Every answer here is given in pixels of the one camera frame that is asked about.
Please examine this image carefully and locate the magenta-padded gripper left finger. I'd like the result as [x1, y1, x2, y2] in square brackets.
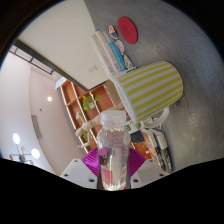
[59, 147, 101, 189]

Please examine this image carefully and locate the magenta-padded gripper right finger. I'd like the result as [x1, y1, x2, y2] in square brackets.
[128, 147, 168, 189]

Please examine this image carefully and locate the clear plastic water bottle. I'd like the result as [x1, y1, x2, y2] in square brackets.
[95, 109, 132, 192]

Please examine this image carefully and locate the dark thick book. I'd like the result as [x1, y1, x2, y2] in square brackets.
[146, 132, 165, 172]
[156, 132, 174, 175]

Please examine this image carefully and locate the small green white box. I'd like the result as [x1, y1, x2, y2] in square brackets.
[123, 120, 143, 133]

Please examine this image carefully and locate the branched ceiling lamp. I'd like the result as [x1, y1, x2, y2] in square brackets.
[8, 132, 41, 166]

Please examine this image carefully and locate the ceiling air vent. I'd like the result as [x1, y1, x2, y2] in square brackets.
[30, 114, 44, 140]

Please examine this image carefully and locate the orange wooden shelf unit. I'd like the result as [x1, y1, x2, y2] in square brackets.
[59, 79, 153, 160]

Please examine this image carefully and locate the yellow striped white mug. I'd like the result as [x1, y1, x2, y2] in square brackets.
[114, 60, 185, 130]

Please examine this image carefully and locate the small round printed badge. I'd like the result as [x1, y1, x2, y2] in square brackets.
[114, 39, 126, 55]
[108, 24, 120, 41]
[123, 54, 135, 71]

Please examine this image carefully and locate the white book stack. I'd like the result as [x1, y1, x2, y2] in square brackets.
[90, 29, 136, 80]

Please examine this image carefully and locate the flat round red coaster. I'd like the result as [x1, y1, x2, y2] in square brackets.
[117, 15, 139, 45]

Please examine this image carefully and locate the white wall sign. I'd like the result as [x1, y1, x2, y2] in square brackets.
[54, 77, 68, 91]

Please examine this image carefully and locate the white wall switch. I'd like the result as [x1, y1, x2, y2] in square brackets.
[87, 65, 99, 74]

